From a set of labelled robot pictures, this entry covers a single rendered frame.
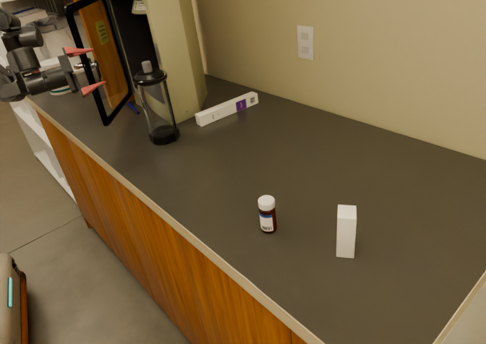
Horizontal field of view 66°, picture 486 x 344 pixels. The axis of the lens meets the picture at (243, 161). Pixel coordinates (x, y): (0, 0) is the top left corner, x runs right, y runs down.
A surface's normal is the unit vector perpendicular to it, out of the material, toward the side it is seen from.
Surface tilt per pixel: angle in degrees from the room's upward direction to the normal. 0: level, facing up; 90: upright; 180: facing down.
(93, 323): 0
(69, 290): 0
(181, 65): 90
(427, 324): 0
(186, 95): 90
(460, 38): 90
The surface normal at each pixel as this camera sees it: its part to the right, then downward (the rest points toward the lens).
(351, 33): -0.75, 0.43
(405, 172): -0.11, -0.84
